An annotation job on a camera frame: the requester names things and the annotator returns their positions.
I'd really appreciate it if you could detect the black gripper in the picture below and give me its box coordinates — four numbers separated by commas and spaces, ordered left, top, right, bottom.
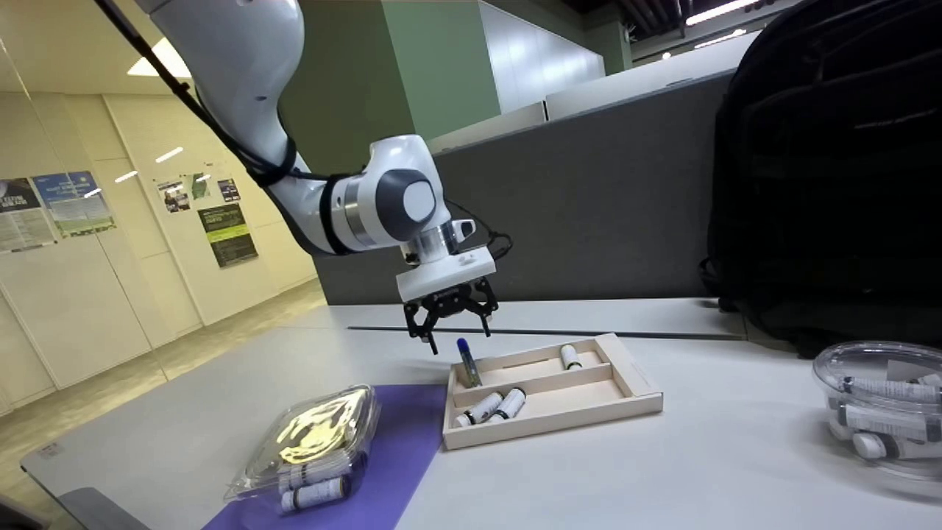
399, 274, 501, 359

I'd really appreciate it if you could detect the blue capped pen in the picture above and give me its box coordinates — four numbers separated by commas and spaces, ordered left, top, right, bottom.
454, 335, 485, 388

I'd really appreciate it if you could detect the wooden divided tray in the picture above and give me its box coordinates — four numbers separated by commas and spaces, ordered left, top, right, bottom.
438, 330, 664, 453

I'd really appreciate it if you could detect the purple cloth mat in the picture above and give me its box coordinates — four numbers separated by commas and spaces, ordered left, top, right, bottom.
201, 384, 449, 530

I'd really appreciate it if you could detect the grey partition panel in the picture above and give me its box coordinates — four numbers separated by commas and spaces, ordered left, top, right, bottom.
293, 90, 736, 309

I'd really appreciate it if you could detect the clear plastic box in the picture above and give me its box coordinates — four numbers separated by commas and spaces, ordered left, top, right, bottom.
223, 384, 383, 503

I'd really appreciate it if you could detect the white cylinder black band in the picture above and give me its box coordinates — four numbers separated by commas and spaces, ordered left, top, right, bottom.
279, 474, 355, 515
277, 449, 355, 493

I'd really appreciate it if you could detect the green pillar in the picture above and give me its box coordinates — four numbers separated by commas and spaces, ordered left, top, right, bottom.
379, 0, 507, 172

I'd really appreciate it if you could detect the ceiling light panel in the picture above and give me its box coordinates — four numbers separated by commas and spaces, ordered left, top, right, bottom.
124, 35, 195, 85

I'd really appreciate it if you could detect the black backpack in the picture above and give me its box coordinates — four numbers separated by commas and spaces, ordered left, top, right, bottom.
701, 0, 942, 359

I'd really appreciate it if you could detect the small white cylinder in bowl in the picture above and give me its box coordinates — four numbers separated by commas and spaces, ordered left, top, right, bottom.
851, 430, 901, 467

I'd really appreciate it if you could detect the white block in bowl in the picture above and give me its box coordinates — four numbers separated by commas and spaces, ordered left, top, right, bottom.
839, 397, 935, 449

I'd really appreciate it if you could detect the clear glass bowl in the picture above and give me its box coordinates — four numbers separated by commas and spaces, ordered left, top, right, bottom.
810, 340, 942, 503

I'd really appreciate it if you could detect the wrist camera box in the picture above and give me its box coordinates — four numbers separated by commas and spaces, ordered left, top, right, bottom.
441, 215, 485, 255

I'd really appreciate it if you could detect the coiled white cable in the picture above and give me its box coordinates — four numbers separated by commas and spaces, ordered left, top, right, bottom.
273, 388, 370, 469

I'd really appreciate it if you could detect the dark green wall poster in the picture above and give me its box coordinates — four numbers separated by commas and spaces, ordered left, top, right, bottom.
195, 200, 262, 271

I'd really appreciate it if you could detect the small photo wall poster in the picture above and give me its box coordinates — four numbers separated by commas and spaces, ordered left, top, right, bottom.
155, 181, 195, 215

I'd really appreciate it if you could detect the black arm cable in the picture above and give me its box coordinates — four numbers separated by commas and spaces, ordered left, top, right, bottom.
90, 0, 299, 190

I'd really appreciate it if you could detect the blue green wall poster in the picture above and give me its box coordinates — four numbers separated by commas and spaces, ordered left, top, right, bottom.
30, 168, 118, 241

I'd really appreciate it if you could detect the grey wall poster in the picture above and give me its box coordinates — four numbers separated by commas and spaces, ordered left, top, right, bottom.
0, 176, 59, 257

